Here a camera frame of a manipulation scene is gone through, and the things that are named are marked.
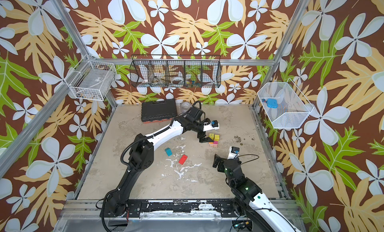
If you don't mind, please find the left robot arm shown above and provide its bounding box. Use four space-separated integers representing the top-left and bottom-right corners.
100 101 220 218

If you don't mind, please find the white wire basket left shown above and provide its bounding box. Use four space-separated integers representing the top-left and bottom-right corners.
65 55 117 101

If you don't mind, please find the clear tape roll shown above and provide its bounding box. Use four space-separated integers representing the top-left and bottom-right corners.
180 101 192 113

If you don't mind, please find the teal triangular block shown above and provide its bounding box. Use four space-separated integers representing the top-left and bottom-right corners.
165 148 173 157

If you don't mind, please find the blue object in basket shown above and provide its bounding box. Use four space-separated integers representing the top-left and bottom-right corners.
262 98 278 109

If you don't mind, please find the black red tool case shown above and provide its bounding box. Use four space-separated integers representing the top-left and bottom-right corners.
141 99 178 123

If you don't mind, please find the white tape roll in basket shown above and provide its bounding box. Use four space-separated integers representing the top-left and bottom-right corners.
171 76 184 84

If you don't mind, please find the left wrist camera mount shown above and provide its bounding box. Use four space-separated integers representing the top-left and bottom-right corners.
203 121 220 132

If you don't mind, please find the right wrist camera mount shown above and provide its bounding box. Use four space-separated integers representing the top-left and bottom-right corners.
228 147 240 159

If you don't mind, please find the red block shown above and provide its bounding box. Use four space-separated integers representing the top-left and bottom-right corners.
179 155 188 165

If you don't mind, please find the white mesh basket right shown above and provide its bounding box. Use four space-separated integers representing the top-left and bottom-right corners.
258 79 315 130

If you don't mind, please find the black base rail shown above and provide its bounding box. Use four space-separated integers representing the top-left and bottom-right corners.
124 198 251 218

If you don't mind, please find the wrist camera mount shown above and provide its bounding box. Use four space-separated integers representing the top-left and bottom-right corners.
203 121 220 132
228 147 240 159

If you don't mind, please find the black wire wall basket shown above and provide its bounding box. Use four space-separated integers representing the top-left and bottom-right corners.
128 54 222 88

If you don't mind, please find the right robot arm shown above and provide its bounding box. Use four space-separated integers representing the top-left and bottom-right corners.
213 154 299 232

